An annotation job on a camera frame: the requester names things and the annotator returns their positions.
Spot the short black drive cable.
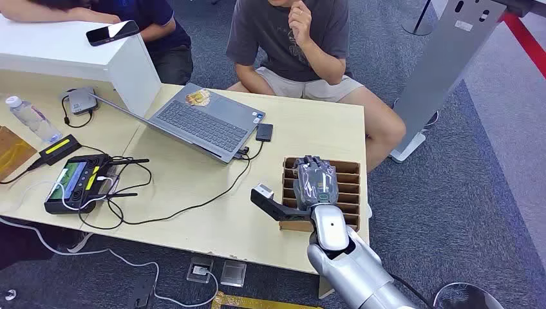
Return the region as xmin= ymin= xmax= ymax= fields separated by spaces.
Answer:
xmin=233 ymin=140 xmax=265 ymax=161

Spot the person's left hand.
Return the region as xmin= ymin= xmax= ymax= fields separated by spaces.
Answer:
xmin=288 ymin=0 xmax=314 ymax=48

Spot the black stanchion pole with base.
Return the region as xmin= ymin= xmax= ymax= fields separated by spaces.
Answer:
xmin=401 ymin=0 xmax=435 ymax=37

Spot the black smartphone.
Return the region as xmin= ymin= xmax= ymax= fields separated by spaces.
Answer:
xmin=86 ymin=20 xmax=141 ymax=47

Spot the white desk box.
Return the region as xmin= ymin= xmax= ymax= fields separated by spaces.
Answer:
xmin=0 ymin=14 xmax=162 ymax=118

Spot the black hub cable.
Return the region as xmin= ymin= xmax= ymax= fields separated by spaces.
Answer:
xmin=60 ymin=89 xmax=94 ymax=129

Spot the dark round base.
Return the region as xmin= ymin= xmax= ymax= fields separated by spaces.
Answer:
xmin=432 ymin=281 xmax=507 ymax=309

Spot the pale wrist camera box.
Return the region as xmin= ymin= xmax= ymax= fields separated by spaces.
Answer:
xmin=255 ymin=183 xmax=275 ymax=200

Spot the slotted cardboard card holder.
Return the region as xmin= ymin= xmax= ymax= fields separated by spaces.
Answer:
xmin=279 ymin=156 xmax=361 ymax=233

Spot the long black cable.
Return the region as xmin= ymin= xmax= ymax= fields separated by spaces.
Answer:
xmin=78 ymin=147 xmax=252 ymax=231

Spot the thin white controller cable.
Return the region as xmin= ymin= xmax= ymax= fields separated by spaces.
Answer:
xmin=19 ymin=168 xmax=119 ymax=212

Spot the black box with yellow stripe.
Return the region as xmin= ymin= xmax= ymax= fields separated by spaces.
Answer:
xmin=39 ymin=133 xmax=82 ymax=167

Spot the white floor cable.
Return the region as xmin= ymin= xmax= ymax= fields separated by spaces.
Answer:
xmin=0 ymin=216 xmax=220 ymax=309

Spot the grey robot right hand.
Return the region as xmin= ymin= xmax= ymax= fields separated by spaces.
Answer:
xmin=292 ymin=155 xmax=341 ymax=212

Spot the grey open laptop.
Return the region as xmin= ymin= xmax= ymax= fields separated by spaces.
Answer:
xmin=90 ymin=83 xmax=266 ymax=165

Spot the black remote controller with screen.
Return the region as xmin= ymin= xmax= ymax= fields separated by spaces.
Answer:
xmin=44 ymin=154 xmax=151 ymax=216

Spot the black cable of striped box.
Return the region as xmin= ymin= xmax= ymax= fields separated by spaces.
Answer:
xmin=0 ymin=156 xmax=46 ymax=185

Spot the yellow floor tape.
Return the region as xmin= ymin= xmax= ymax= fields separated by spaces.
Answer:
xmin=211 ymin=291 xmax=325 ymax=309

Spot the person in grey shirt seat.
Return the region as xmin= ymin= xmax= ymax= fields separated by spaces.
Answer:
xmin=225 ymin=0 xmax=406 ymax=173

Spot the grey metal stand panel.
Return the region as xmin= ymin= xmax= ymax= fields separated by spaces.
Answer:
xmin=388 ymin=0 xmax=509 ymax=164

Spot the red barrier belt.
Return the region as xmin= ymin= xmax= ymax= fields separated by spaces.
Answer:
xmin=500 ymin=11 xmax=546 ymax=80

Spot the metal floor plate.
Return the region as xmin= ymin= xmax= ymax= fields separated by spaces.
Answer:
xmin=220 ymin=259 xmax=248 ymax=288

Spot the brown cardboard piece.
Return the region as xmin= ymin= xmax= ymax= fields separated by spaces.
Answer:
xmin=0 ymin=126 xmax=39 ymax=182

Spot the small black external drive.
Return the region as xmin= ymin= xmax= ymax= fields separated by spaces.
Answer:
xmin=255 ymin=123 xmax=274 ymax=143

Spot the floor socket box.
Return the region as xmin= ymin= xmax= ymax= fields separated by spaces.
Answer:
xmin=186 ymin=256 xmax=214 ymax=285

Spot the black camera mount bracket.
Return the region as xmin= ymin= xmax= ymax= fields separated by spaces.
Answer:
xmin=250 ymin=189 xmax=312 ymax=223

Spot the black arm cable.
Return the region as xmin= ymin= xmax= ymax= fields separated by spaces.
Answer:
xmin=390 ymin=272 xmax=434 ymax=309

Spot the clear plastic water bottle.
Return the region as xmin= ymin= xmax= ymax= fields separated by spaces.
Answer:
xmin=5 ymin=95 xmax=64 ymax=145

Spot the person leaning on white box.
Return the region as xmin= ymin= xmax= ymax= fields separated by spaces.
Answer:
xmin=0 ymin=0 xmax=194 ymax=86

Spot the grey square adapter hub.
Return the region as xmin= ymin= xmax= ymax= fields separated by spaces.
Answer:
xmin=68 ymin=87 xmax=99 ymax=115

